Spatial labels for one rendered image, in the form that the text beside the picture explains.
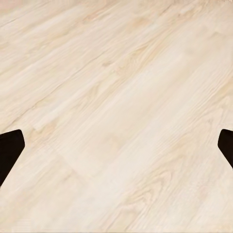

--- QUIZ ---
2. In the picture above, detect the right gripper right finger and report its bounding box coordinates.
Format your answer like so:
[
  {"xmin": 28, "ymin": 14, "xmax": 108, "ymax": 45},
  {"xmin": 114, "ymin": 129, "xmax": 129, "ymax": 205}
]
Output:
[{"xmin": 217, "ymin": 129, "xmax": 233, "ymax": 168}]

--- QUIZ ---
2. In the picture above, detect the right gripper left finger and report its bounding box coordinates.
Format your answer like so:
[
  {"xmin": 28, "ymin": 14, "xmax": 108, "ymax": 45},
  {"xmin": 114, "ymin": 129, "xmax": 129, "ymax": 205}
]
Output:
[{"xmin": 0, "ymin": 129, "xmax": 25, "ymax": 187}]

